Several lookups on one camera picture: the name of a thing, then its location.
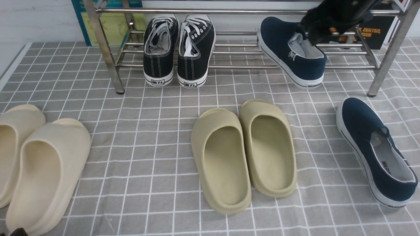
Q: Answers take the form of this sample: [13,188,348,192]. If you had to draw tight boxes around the cream foam slipper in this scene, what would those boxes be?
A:
[6,118,92,236]
[0,104,46,208]

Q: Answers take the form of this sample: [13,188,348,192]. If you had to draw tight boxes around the grey checked tablecloth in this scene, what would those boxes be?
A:
[0,39,419,236]

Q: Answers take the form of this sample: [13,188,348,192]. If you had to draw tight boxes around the right olive foam slipper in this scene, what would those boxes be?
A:
[240,99,297,198]

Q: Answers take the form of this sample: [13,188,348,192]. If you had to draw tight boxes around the navy slip-on shoe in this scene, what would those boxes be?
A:
[336,97,418,208]
[257,17,327,89]

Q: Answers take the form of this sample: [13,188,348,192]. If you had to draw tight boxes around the olive foam slipper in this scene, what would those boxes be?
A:
[240,99,297,198]
[191,108,251,214]

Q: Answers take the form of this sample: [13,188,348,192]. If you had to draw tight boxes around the left black canvas sneaker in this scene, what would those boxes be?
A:
[143,14,179,87]

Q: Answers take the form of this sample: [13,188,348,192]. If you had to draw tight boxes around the right cream foam slipper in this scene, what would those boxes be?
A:
[6,118,92,236]

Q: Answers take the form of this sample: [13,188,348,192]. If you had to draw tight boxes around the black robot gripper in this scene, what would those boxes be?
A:
[300,0,381,46]

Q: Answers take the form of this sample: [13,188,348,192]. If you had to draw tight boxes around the dark object bottom left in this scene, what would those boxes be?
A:
[10,227,28,236]

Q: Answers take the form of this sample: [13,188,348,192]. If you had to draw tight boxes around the black book orange text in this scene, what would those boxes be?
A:
[322,1,397,50]

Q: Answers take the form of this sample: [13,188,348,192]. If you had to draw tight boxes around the black canvas sneaker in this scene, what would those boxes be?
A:
[143,14,179,87]
[177,14,216,88]

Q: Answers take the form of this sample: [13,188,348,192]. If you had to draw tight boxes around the stainless steel shoe rack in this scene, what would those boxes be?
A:
[83,0,419,97]

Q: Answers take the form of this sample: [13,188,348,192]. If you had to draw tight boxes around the left cream foam slipper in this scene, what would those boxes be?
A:
[0,104,46,208]

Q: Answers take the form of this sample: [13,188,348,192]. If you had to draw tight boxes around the right black canvas sneaker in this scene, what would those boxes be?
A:
[177,14,216,88]

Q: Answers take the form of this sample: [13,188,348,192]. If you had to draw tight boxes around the left olive foam slipper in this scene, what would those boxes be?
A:
[191,108,251,214]

